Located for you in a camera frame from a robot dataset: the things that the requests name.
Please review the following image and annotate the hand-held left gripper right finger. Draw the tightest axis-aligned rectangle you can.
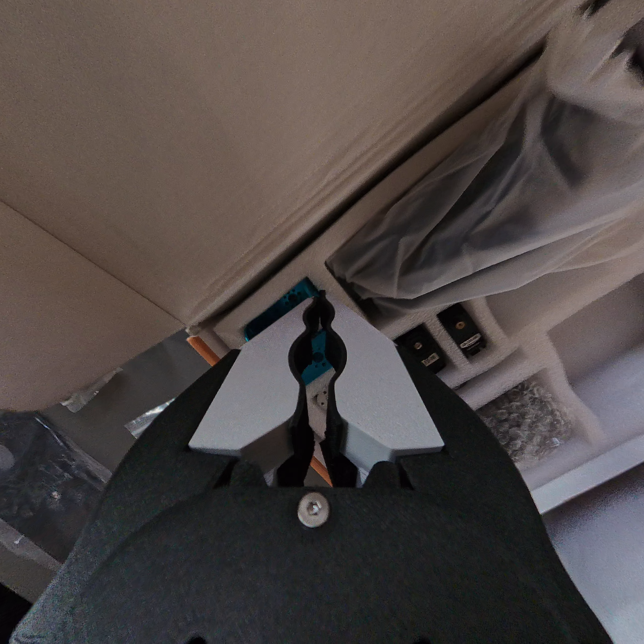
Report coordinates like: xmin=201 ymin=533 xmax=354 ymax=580
xmin=319 ymin=296 xmax=446 ymax=471

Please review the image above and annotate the grey desk with wooden edge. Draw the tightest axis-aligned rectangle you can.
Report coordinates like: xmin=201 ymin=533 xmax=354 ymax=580
xmin=0 ymin=329 xmax=222 ymax=594

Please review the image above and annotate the crumpled clear plastic bag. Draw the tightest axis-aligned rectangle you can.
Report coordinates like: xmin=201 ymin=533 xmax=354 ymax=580
xmin=326 ymin=0 xmax=644 ymax=305

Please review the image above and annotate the black servo without horn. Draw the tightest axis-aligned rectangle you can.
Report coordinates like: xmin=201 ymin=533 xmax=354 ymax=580
xmin=436 ymin=305 xmax=489 ymax=359

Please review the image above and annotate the orange cardboard kit box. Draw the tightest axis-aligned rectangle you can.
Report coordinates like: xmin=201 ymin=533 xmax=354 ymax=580
xmin=0 ymin=0 xmax=644 ymax=514

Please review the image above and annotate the servo with black horn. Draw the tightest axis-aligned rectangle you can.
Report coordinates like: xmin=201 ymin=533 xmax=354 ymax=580
xmin=396 ymin=327 xmax=448 ymax=374

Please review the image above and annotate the servo with silver horn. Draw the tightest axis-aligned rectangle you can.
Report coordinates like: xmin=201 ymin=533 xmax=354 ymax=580
xmin=307 ymin=382 xmax=334 ymax=439

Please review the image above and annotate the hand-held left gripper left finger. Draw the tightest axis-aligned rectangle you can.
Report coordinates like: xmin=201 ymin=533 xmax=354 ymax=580
xmin=188 ymin=296 xmax=323 ymax=461

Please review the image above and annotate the teal metal bracket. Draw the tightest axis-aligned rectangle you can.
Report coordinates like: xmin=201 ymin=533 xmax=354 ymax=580
xmin=302 ymin=332 xmax=336 ymax=389
xmin=244 ymin=278 xmax=320 ymax=349

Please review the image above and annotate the bubble wrap bag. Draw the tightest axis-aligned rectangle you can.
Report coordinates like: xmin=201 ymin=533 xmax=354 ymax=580
xmin=477 ymin=380 xmax=575 ymax=465

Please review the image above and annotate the large bag of black parts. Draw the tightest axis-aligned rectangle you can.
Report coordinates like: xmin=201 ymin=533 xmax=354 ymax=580
xmin=0 ymin=410 xmax=112 ymax=561

